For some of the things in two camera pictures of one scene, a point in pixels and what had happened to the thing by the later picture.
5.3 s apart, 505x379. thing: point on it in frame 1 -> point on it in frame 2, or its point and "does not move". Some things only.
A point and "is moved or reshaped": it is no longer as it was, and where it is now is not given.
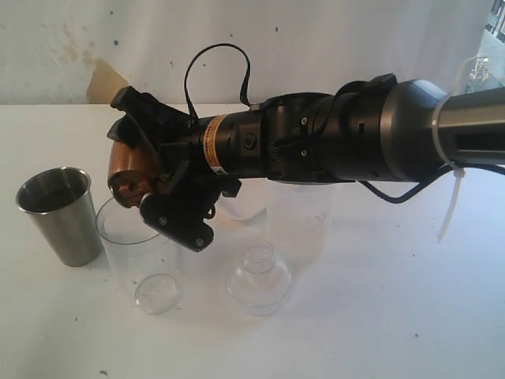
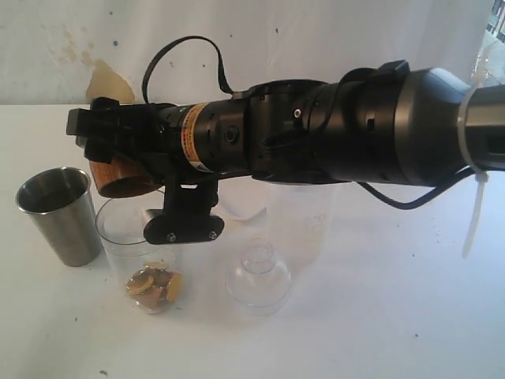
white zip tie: (455, 171) -> (480, 177)
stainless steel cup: (61, 201) does not move
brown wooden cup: (132, 172) is moved or reshaped
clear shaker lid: (259, 283) does not move
